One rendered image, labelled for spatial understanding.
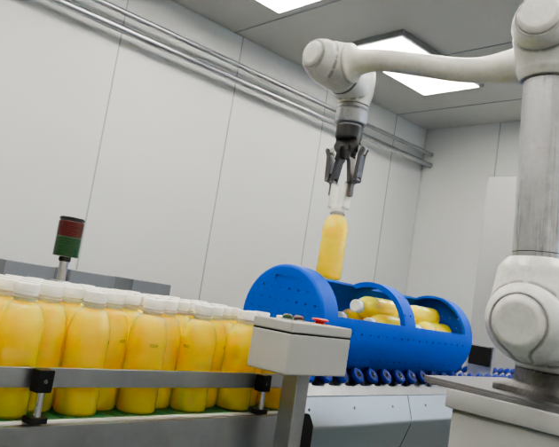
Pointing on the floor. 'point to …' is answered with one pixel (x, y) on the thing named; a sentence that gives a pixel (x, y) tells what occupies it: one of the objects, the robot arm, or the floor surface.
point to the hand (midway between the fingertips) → (340, 197)
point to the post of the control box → (291, 411)
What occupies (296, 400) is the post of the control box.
